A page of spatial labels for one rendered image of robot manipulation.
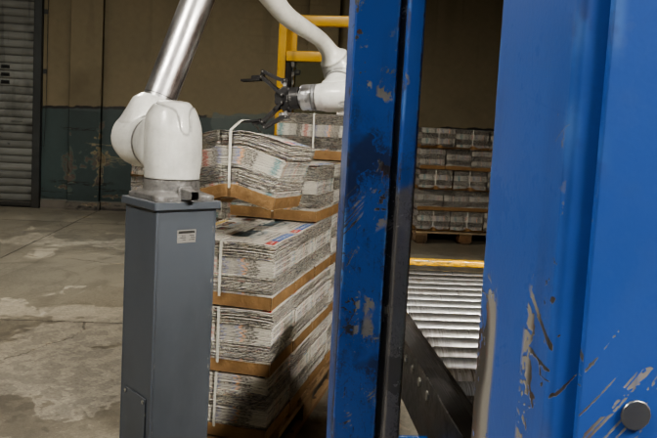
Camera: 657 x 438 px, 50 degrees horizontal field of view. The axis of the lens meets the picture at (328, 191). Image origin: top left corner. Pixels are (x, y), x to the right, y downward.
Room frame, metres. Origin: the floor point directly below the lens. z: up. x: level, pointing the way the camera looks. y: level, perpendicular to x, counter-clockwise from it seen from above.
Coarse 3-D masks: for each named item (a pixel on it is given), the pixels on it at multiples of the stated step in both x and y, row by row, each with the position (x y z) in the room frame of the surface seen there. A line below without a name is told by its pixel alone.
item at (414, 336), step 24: (408, 336) 1.43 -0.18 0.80; (408, 360) 1.36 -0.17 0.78; (432, 360) 1.29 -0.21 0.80; (408, 384) 1.34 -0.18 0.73; (432, 384) 1.16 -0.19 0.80; (456, 384) 1.17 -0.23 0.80; (408, 408) 1.33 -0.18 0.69; (432, 408) 1.14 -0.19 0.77; (456, 408) 1.06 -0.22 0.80; (432, 432) 1.13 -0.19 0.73; (456, 432) 0.99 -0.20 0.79
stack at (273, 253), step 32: (224, 224) 2.73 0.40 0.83; (256, 224) 2.77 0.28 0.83; (288, 224) 2.81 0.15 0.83; (320, 224) 2.94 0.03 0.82; (224, 256) 2.36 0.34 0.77; (256, 256) 2.33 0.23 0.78; (288, 256) 2.49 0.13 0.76; (320, 256) 2.98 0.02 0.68; (224, 288) 2.35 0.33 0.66; (256, 288) 2.33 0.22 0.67; (320, 288) 2.97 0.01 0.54; (224, 320) 2.35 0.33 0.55; (256, 320) 2.33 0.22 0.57; (288, 320) 2.52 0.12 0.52; (224, 352) 2.35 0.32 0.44; (256, 352) 2.33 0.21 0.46; (320, 352) 3.07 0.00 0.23; (224, 384) 2.36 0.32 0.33; (256, 384) 2.33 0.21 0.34; (288, 384) 2.59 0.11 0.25; (224, 416) 2.36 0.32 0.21; (256, 416) 2.33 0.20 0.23; (288, 416) 2.61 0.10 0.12
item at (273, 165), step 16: (256, 144) 2.33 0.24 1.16; (272, 144) 2.32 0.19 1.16; (288, 144) 2.30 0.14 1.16; (240, 160) 2.34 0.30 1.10; (256, 160) 2.33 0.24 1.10; (272, 160) 2.31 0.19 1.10; (288, 160) 2.32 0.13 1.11; (304, 160) 2.49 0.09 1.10; (240, 176) 2.33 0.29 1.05; (256, 176) 2.32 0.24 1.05; (272, 176) 2.31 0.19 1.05; (288, 176) 2.39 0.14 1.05; (304, 176) 2.56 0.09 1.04; (272, 192) 2.30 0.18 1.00; (288, 192) 2.43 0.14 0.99
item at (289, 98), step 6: (282, 90) 2.44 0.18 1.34; (288, 90) 2.41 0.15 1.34; (294, 90) 2.41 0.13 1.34; (276, 96) 2.44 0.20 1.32; (288, 96) 2.40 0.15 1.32; (294, 96) 2.40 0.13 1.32; (276, 102) 2.44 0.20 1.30; (288, 102) 2.41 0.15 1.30; (294, 102) 2.40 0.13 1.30; (282, 108) 2.44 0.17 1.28; (288, 108) 2.43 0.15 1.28; (294, 108) 2.42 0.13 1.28
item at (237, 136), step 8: (224, 136) 2.37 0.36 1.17; (232, 136) 2.36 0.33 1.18; (240, 136) 2.35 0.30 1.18; (224, 144) 2.37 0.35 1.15; (232, 144) 2.36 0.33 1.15; (240, 144) 2.35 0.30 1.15; (224, 152) 2.36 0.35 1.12; (232, 152) 2.35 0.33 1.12; (240, 152) 2.34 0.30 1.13; (224, 160) 2.36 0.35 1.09; (232, 160) 2.35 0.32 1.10; (224, 168) 2.35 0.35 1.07; (232, 168) 2.35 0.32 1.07; (224, 176) 2.35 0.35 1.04; (232, 176) 2.34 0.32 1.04
